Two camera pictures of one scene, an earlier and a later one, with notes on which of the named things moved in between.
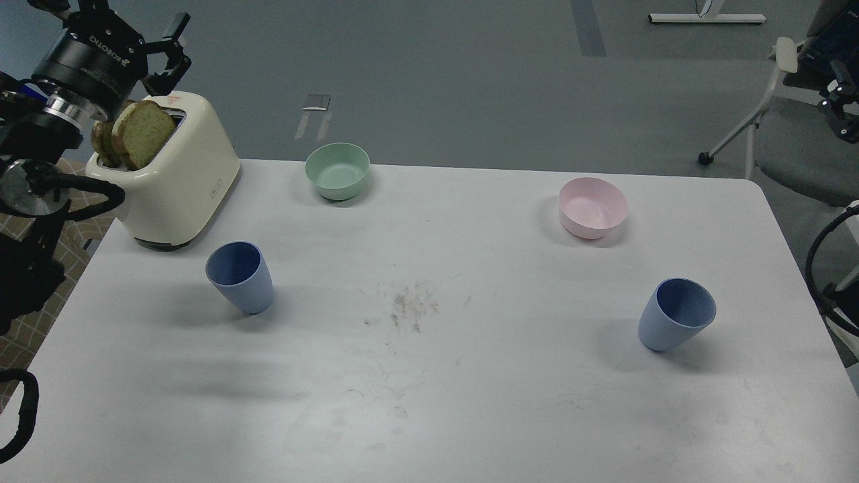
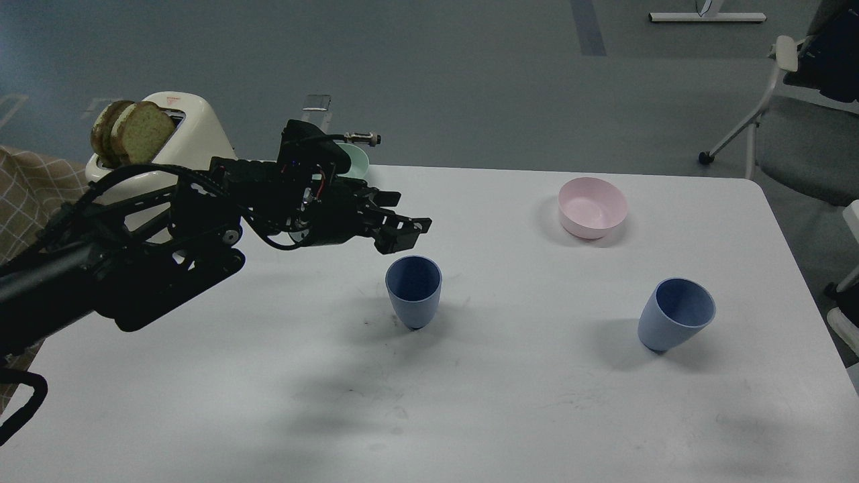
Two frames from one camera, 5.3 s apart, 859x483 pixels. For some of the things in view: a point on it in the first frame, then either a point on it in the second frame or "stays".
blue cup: [677, 311] stays
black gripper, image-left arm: [102, 59] to [323, 210]
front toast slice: [139, 130] stays
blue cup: [240, 269] to [415, 284]
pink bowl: [591, 208] stays
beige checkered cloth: [19, 351] to [33, 187]
